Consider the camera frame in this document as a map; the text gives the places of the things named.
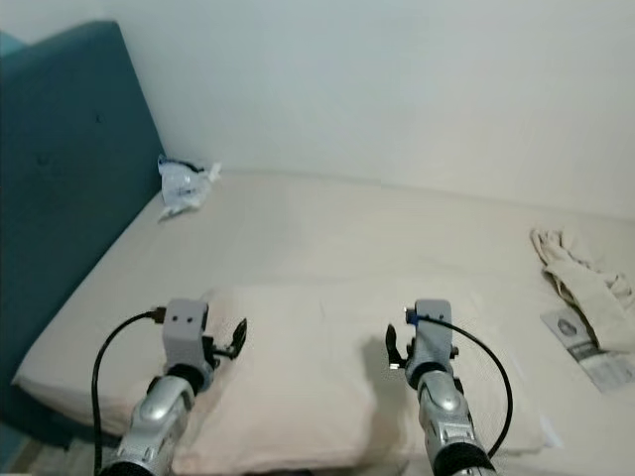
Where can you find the beige crumpled towel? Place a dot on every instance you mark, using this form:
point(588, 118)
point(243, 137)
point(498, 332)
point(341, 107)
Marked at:
point(590, 278)

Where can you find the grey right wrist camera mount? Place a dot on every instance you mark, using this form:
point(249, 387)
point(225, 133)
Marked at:
point(434, 335)

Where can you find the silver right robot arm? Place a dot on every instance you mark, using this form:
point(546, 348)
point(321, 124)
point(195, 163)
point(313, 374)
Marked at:
point(446, 416)

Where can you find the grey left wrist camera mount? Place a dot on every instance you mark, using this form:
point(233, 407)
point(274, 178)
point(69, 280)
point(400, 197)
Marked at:
point(186, 327)

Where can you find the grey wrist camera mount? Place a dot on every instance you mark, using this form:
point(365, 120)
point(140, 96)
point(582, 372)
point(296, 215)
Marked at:
point(434, 335)
point(186, 327)

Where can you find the cream white pillow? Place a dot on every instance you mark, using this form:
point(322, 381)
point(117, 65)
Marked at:
point(308, 377)

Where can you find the white printed paper leaflet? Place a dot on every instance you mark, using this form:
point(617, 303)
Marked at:
point(610, 369)

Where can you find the crumpled clear plastic bag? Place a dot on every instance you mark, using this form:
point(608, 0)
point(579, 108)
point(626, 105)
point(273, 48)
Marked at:
point(184, 186)

